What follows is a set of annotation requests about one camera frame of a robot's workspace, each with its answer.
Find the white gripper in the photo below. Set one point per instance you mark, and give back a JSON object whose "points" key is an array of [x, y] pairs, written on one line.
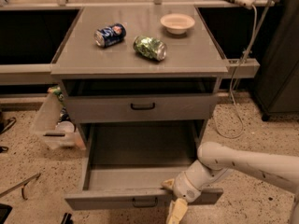
{"points": [[184, 188]]}

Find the grey drawer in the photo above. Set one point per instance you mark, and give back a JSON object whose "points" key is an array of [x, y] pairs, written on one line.
{"points": [[140, 108], [127, 162]]}

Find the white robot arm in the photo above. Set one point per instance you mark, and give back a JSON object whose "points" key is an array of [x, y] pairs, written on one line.
{"points": [[215, 161]]}

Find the grey top drawer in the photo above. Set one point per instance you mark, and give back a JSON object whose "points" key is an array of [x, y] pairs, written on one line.
{"points": [[140, 108]]}

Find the grey drawer cabinet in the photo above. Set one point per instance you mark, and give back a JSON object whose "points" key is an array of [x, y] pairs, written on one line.
{"points": [[192, 64]]}

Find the white cup in bin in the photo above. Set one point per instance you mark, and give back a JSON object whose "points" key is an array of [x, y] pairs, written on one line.
{"points": [[66, 126]]}

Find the metal bar on floor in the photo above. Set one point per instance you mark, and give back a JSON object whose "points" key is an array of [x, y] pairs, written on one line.
{"points": [[22, 185]]}

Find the dark cabinet at right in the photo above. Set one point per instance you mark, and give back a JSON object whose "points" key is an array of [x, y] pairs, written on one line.
{"points": [[276, 87]]}

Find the clear plastic bin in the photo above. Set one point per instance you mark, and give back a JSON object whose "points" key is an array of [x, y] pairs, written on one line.
{"points": [[45, 122]]}

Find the green soda can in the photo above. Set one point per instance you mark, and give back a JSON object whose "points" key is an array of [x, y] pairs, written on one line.
{"points": [[150, 47]]}

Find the black object bottom left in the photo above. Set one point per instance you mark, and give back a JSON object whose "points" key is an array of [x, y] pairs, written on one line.
{"points": [[4, 212]]}

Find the blue soda can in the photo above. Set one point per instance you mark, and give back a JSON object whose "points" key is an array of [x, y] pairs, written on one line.
{"points": [[110, 35]]}

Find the white bowl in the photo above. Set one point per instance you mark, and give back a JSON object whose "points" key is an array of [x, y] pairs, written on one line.
{"points": [[177, 24]]}

